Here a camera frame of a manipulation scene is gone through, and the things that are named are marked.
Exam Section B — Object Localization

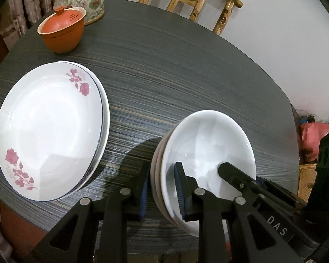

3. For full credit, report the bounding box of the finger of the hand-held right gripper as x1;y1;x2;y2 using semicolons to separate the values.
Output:
218;162;266;200
255;176;277;191

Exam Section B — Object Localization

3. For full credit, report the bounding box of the orange cup lid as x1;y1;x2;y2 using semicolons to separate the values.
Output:
41;6;84;34

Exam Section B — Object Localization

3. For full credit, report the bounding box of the large white floral bowl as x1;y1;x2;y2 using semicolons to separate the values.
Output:
150;127;200;237

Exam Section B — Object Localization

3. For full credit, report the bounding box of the small white bowl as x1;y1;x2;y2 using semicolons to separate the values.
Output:
161;110;257;237

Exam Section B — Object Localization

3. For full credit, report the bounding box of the medium white floral bowl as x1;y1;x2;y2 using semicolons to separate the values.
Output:
156;123;200;234

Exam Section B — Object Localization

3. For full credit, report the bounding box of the large white floral plate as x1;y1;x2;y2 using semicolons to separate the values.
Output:
57;61;110;200

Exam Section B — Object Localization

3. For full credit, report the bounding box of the wicker basket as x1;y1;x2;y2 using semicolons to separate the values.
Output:
298;163;318;202

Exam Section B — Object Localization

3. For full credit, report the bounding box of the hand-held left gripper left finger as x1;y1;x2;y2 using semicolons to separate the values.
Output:
33;167;150;263

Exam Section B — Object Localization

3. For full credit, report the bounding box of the beige patterned curtain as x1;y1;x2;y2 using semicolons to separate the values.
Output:
0;0;58;51

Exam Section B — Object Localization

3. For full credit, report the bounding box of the red plastic bag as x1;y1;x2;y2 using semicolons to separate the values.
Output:
300;122;329;163

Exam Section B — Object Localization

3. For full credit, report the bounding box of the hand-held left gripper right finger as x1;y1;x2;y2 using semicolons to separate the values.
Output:
174;162;275;263

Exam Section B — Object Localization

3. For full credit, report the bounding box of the small white floral plate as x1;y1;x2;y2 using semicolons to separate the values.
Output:
0;62;104;202

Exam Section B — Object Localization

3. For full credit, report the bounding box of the orange ceramic cup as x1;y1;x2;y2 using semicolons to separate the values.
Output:
38;16;86;54

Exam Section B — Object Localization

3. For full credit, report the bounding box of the floral ceramic teapot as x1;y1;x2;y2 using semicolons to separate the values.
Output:
46;0;112;25

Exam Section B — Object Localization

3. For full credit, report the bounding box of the bamboo chair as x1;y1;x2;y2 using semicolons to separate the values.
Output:
138;0;244;36

